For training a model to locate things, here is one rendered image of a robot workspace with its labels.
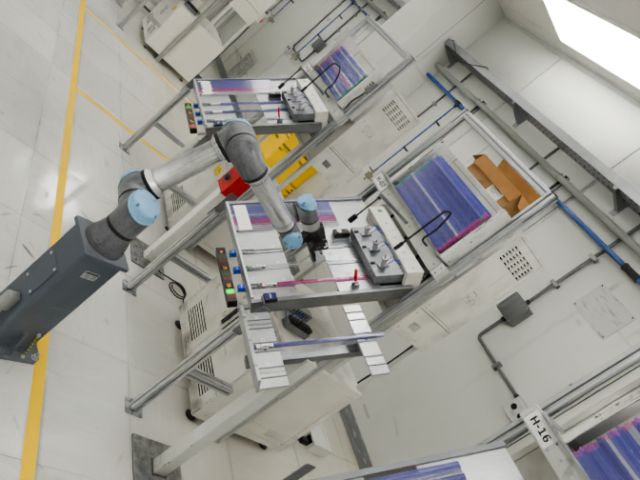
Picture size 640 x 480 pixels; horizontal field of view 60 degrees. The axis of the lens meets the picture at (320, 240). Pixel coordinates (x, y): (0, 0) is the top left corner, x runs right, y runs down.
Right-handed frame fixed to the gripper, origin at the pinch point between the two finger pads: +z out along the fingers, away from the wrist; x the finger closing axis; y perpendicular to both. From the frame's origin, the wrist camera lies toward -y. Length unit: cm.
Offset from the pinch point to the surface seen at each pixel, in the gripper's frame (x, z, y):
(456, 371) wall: 18, 154, 83
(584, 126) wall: 125, 68, 234
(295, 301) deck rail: -21.0, -2.3, -13.0
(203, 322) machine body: 25, 43, -58
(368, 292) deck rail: -21.1, 5.8, 17.6
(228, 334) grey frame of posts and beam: -25.0, 0.5, -42.5
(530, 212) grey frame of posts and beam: -25, -16, 88
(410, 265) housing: -14.2, 4.8, 39.9
